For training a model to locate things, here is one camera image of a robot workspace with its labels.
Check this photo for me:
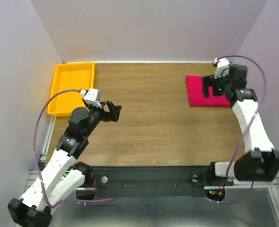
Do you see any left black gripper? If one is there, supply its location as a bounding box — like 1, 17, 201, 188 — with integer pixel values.
84, 101, 121, 138

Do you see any red t shirt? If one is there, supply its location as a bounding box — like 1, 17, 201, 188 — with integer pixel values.
186, 75, 231, 108

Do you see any yellow plastic tray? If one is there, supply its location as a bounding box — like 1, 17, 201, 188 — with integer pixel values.
47, 62, 95, 117

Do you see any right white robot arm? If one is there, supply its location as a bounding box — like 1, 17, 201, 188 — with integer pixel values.
202, 59, 279, 184

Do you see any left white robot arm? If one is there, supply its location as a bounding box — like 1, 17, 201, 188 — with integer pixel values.
8, 101, 122, 227

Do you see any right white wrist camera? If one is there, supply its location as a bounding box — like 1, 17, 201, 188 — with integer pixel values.
213, 58, 230, 79

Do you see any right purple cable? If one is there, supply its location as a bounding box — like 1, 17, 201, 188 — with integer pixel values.
209, 55, 268, 204

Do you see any purple cable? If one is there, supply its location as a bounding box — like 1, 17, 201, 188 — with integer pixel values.
209, 55, 268, 204
32, 88, 116, 206

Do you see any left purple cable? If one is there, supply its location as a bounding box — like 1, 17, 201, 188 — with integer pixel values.
32, 88, 116, 206

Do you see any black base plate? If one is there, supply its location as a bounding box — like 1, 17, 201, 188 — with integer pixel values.
76, 166, 233, 200

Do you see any aluminium frame rail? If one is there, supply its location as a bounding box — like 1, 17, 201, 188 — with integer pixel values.
24, 116, 68, 193

